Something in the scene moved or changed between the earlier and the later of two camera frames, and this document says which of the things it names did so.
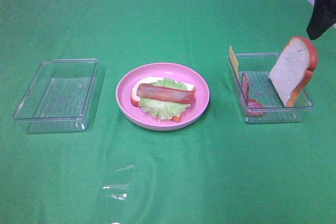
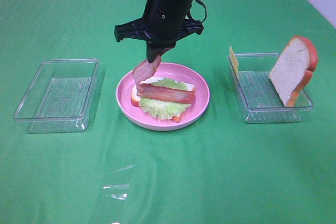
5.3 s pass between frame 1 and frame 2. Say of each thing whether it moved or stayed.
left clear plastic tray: stayed
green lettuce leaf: stayed
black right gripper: moved
